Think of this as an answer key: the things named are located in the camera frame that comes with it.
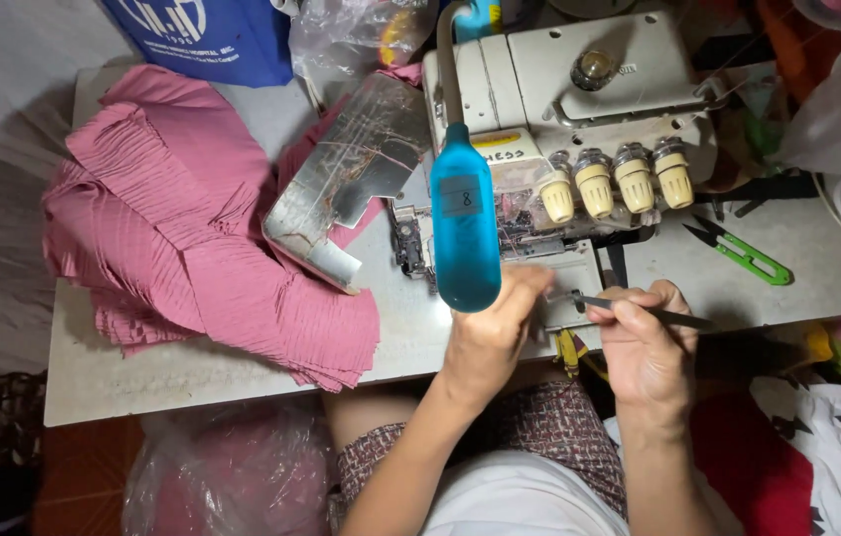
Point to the person's right hand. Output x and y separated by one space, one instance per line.
647 357

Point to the person's left hand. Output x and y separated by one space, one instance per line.
491 339

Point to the person's left fingers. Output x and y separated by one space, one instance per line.
528 287

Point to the dark metal tweezers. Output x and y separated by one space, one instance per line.
640 309

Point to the cream tension knob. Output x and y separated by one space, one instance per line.
594 187
558 195
674 177
634 182

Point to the patterned tweed shorts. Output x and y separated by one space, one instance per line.
562 432

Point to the cream overlock sewing machine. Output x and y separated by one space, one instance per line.
576 126

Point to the white shirt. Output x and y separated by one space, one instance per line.
524 495

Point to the shiny metal machine cover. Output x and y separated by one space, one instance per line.
346 179

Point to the green thread snips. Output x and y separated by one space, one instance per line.
744 253

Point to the red fabric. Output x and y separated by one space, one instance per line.
751 461

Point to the clear plastic bag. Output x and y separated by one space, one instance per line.
349 37

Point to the pile of pink pleated fabric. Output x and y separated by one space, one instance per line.
189 216

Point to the plastic bag of pink fabric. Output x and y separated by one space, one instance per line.
234 476

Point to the blue printed tote bag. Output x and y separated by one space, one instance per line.
204 33

